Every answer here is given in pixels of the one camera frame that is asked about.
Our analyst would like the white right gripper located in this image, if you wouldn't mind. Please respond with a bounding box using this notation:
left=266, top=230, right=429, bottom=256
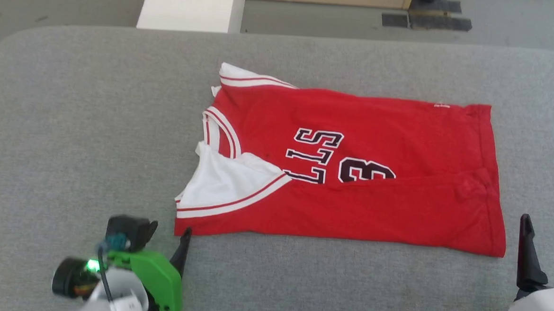
left=508, top=213, right=554, bottom=311

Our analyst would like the green and white left gripper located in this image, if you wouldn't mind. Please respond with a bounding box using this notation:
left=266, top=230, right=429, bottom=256
left=104, top=222, right=193, bottom=311

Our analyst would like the white rectangular block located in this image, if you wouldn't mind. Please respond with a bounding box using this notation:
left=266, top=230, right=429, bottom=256
left=136, top=0, right=245, bottom=35

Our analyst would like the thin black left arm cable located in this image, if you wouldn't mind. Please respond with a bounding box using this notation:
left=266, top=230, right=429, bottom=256
left=94, top=242, right=122, bottom=311

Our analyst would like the grey fabric sofa cushion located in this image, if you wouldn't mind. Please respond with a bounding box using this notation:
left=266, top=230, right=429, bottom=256
left=0, top=20, right=554, bottom=311

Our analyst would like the red and white basketball jersey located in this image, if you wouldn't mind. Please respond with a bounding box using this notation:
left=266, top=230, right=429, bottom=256
left=173, top=60, right=515, bottom=258

